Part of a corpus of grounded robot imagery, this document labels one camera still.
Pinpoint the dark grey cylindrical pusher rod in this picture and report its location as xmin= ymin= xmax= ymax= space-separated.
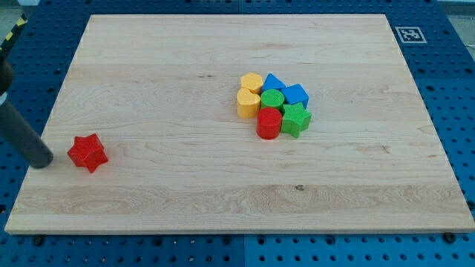
xmin=1 ymin=96 xmax=53 ymax=168

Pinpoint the red star block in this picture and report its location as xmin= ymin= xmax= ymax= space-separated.
xmin=68 ymin=133 xmax=108 ymax=173

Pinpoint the black robot arm with tape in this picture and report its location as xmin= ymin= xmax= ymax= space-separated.
xmin=1 ymin=15 xmax=53 ymax=168

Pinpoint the green star block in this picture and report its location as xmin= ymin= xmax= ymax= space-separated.
xmin=281 ymin=102 xmax=312 ymax=138

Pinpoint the light wooden board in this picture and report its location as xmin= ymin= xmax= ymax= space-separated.
xmin=5 ymin=14 xmax=474 ymax=235

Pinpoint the yellow heart block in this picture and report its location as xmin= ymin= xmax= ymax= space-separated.
xmin=237 ymin=88 xmax=261 ymax=119

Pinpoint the yellow hexagon block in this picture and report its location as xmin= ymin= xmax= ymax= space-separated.
xmin=240 ymin=72 xmax=263 ymax=95

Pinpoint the red cylinder block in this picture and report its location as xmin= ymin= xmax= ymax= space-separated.
xmin=256 ymin=108 xmax=282 ymax=139

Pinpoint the green cylinder block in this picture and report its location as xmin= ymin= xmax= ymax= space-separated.
xmin=261 ymin=89 xmax=285 ymax=111

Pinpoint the blue triangle block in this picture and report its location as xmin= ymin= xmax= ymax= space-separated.
xmin=261 ymin=73 xmax=286 ymax=93

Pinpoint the blue cube block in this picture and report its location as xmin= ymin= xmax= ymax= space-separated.
xmin=281 ymin=84 xmax=309 ymax=109

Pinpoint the white fiducial marker tag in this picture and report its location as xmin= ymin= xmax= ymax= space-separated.
xmin=395 ymin=26 xmax=427 ymax=44

